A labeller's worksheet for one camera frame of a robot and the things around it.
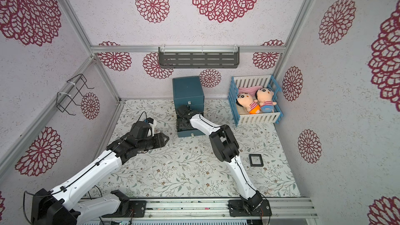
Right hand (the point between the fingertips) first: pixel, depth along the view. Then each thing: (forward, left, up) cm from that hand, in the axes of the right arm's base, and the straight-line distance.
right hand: (189, 124), depth 103 cm
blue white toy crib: (+3, -33, +6) cm, 34 cm away
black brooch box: (-7, +2, +10) cm, 12 cm away
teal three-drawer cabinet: (+11, 0, +20) cm, 23 cm away
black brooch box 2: (-22, -40, -3) cm, 46 cm away
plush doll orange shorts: (+13, -37, +10) cm, 41 cm away
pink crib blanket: (+26, -43, +7) cm, 51 cm away
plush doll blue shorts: (+15, -49, +12) cm, 52 cm away
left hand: (-20, +10, +15) cm, 27 cm away
